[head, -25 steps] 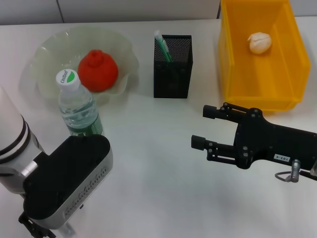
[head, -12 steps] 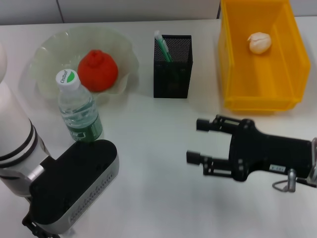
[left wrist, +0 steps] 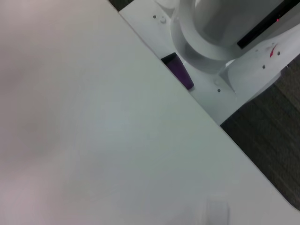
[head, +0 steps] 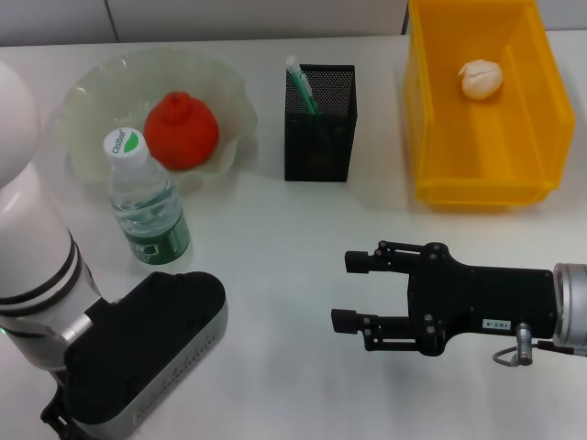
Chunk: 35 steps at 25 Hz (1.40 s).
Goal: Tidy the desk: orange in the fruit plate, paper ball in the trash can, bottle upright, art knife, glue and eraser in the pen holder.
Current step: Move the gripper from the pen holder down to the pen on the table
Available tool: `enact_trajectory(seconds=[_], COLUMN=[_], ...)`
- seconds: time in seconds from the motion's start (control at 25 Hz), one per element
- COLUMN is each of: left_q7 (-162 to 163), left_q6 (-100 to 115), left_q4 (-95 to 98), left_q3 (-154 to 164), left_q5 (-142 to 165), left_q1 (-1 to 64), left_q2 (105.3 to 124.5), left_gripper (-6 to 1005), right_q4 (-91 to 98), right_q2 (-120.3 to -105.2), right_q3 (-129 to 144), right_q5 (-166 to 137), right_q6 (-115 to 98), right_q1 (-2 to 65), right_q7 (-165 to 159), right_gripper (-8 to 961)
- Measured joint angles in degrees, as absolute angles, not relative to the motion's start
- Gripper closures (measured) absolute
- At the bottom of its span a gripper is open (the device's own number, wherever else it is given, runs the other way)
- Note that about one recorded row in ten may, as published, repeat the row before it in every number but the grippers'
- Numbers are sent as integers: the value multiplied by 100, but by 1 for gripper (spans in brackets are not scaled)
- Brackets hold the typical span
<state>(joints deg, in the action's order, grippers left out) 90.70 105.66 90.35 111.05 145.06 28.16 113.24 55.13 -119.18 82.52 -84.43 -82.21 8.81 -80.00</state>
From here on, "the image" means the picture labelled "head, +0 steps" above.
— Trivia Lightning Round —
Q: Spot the green and white pen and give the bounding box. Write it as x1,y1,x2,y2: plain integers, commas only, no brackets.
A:
286,55,321,116

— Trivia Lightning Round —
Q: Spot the orange fruit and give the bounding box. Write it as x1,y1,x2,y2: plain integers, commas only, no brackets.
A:
143,91,220,171

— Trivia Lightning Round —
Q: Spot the black mesh pen holder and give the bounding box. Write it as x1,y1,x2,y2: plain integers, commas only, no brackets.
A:
282,62,358,183

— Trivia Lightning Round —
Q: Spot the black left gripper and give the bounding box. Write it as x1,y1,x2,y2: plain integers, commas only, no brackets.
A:
39,379,93,440

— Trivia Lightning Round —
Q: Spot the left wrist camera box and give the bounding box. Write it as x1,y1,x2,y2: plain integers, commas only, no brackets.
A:
62,270,229,440

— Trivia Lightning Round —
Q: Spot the white garlic bulb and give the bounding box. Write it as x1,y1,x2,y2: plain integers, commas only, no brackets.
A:
457,59,504,100

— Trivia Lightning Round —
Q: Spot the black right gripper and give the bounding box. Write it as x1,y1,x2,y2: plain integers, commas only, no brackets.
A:
330,240,557,358

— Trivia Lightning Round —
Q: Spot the clear green-label water bottle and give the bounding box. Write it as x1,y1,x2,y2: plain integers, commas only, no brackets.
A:
103,128,193,268

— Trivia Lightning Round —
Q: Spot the translucent green wavy fruit plate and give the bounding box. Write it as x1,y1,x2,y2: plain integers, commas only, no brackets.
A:
54,48,258,184

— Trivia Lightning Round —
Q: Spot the yellow plastic storage bin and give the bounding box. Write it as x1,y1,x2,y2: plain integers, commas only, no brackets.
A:
403,0,577,212

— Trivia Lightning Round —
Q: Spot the right arm cable with connector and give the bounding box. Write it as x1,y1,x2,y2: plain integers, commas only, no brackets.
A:
493,322,587,368

